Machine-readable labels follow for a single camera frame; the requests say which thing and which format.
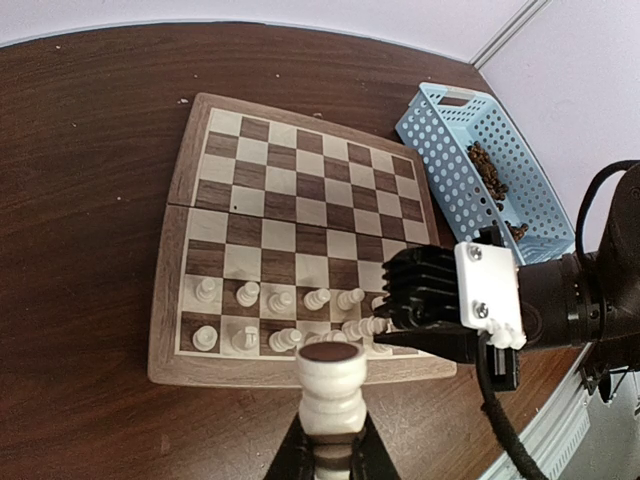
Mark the front aluminium rail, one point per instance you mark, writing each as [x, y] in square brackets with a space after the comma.
[558, 429]

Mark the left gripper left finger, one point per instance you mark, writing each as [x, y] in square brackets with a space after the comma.
[294, 459]

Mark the white king chess piece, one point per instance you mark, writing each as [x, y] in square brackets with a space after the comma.
[332, 410]

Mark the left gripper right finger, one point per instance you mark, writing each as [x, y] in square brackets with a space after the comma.
[370, 459]

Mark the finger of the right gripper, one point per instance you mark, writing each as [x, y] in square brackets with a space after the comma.
[451, 342]

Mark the white queen chess piece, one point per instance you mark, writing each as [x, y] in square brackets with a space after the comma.
[366, 327]

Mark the wooden folding chess board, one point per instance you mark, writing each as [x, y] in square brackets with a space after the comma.
[295, 204]

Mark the right aluminium frame post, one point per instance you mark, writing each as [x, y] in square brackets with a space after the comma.
[512, 27]

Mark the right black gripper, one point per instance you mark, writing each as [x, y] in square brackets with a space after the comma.
[589, 297]

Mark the white rook chess piece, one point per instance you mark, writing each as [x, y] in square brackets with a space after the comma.
[205, 338]

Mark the white knight chess piece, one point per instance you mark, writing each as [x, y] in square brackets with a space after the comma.
[246, 340]

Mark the white bishop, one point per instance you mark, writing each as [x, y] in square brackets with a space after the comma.
[330, 336]

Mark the dark chess pieces pile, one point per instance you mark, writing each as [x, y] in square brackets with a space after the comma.
[481, 160]

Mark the light blue plastic basket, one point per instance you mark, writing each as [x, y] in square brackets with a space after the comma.
[440, 122]

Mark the white pawn chess piece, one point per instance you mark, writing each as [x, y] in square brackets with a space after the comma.
[281, 303]

